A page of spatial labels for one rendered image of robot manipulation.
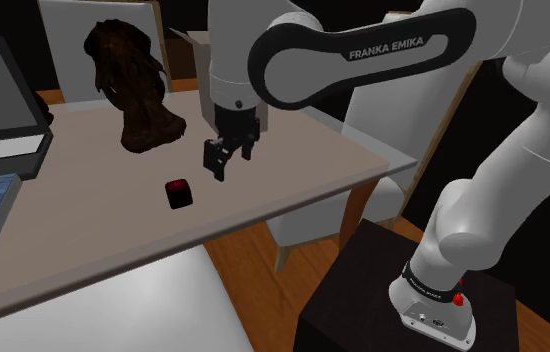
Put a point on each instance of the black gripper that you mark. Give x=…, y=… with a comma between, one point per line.
x=236, y=124

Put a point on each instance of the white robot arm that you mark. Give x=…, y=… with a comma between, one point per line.
x=489, y=195

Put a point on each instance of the small dark red cube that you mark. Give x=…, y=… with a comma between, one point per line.
x=179, y=193

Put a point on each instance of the dark brown bust figure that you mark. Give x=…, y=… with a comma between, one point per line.
x=131, y=83

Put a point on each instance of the beige table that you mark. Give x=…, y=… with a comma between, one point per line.
x=90, y=224

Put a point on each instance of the dark robot stand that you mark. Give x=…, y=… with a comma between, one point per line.
x=353, y=302

